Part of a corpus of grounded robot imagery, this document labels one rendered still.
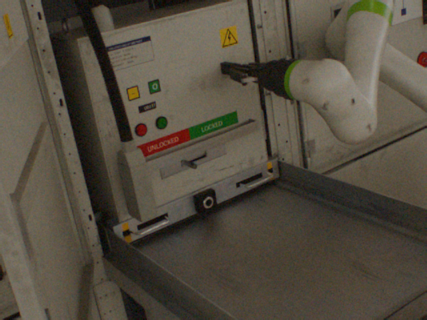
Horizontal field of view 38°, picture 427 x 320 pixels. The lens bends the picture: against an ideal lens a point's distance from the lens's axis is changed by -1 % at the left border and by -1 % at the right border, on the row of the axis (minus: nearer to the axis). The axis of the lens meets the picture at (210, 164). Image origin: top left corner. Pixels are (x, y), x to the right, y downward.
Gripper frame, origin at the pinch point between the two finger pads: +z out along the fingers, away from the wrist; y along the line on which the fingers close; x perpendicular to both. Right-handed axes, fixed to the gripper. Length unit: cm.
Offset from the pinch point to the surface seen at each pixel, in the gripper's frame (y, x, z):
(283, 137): 18.8, -26.3, 4.9
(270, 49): 17.9, 0.6, 5.0
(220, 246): -21.4, -38.1, -14.8
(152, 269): -42, -34, -18
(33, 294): -75, -9, -50
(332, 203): 11.6, -37.9, -20.9
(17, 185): -68, 2, -32
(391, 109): 64, -31, 3
